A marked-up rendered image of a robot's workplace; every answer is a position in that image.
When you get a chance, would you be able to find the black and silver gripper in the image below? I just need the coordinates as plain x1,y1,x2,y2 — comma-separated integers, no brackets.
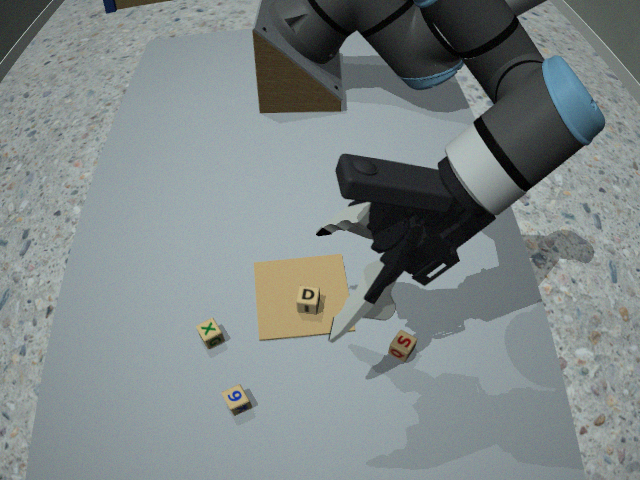
316,156,496,343

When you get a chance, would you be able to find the tan square mat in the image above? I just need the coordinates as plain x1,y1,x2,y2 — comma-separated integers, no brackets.
254,254,349,341

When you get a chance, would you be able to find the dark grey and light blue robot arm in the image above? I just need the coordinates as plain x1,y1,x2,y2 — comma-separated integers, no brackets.
269,0,605,215

